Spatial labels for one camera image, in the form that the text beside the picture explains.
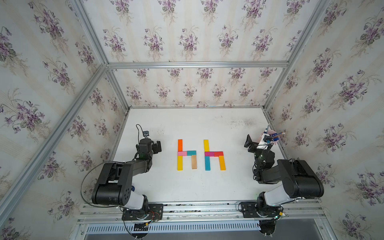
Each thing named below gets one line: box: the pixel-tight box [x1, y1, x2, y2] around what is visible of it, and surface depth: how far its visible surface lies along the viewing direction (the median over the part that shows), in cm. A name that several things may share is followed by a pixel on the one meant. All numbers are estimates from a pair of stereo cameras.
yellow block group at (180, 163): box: [177, 155, 184, 171], surface depth 92 cm
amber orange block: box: [218, 155, 226, 171], surface depth 92 cm
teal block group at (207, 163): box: [205, 156, 211, 171], surface depth 91 cm
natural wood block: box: [192, 155, 198, 170], surface depth 92 cm
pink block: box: [177, 151, 188, 156], surface depth 95 cm
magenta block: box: [204, 151, 215, 157], surface depth 95 cm
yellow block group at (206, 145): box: [203, 139, 210, 152], surface depth 100 cm
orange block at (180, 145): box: [178, 139, 183, 152], surface depth 100 cm
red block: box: [214, 151, 224, 157], surface depth 95 cm
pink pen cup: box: [267, 129, 279, 145], surface depth 92 cm
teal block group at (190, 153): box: [187, 150, 197, 156], surface depth 95 cm
